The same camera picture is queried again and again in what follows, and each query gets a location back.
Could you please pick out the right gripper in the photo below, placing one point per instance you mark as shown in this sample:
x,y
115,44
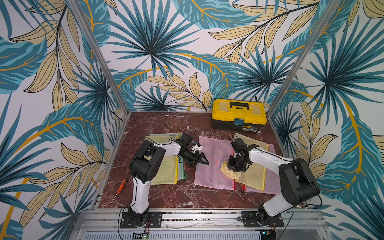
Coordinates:
x,y
236,163

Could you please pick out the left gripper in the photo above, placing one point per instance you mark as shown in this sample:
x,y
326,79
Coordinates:
x,y
196,159

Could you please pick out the pink red-zip mesh bag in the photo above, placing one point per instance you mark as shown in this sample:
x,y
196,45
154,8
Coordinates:
x,y
210,176

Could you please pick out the cream wiping cloth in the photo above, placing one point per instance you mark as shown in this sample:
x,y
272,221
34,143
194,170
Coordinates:
x,y
229,173

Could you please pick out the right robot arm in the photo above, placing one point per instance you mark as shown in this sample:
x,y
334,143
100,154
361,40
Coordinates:
x,y
297,181

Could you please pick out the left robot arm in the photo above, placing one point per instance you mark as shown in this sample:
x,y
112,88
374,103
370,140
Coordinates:
x,y
146,164

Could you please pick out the green-zip clear mesh bag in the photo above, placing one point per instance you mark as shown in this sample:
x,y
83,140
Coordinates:
x,y
182,175

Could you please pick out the yellow-green mesh document bag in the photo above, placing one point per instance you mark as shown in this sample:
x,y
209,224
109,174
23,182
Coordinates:
x,y
168,171

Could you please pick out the yellow black toolbox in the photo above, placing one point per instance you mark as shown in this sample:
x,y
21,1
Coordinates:
x,y
240,116

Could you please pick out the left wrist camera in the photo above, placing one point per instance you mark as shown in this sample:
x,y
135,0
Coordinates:
x,y
196,147

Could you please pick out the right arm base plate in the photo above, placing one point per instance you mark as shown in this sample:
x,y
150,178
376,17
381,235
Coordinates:
x,y
254,219

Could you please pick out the orange handled screwdriver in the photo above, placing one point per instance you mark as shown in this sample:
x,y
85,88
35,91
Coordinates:
x,y
122,185

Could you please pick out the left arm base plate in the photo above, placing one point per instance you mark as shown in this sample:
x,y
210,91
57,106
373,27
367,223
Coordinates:
x,y
131,220

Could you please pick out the aluminium front rail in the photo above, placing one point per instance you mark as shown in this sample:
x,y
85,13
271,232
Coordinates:
x,y
199,224

